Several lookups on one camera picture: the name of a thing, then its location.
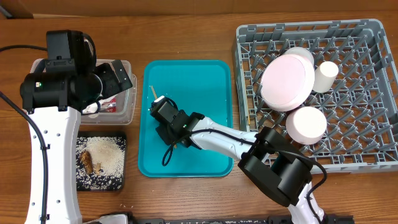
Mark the large white plate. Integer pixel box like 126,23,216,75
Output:
261,54,315,112

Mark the black plastic tray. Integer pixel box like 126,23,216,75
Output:
75,130,127,192

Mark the clear plastic bin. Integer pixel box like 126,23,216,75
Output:
20,59,136,127

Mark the teal plastic tray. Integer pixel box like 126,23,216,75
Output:
138,60,234,177

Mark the white napkin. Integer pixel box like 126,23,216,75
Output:
81,100,107,115

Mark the white rice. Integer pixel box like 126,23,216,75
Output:
76,136,126,191

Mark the red snack wrapper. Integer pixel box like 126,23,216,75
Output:
100,98,117,113

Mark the grey dish rack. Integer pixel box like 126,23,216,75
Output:
233,19,397,173

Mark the white cup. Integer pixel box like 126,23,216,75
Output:
312,61,339,93

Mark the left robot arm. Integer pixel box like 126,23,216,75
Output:
20,58,132,223

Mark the brown food scrap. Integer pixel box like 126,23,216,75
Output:
80,151,93,174

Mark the small white dish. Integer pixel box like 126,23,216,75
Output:
285,106,327,145

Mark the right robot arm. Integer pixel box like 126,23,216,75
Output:
151,110,326,223

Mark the pale green bowl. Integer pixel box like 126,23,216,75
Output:
284,47,315,66

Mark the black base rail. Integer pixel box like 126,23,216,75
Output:
83,211,355,224

